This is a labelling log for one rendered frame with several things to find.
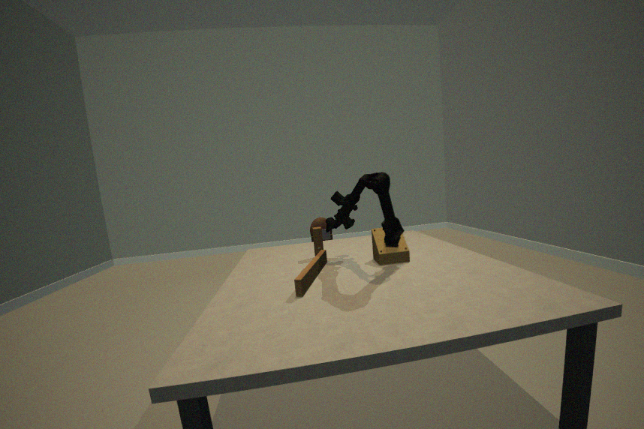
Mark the dark brown wooden post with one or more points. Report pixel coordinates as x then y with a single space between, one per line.
318 239

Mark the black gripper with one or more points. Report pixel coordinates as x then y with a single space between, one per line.
333 224

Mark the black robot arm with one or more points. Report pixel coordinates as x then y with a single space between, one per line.
379 182

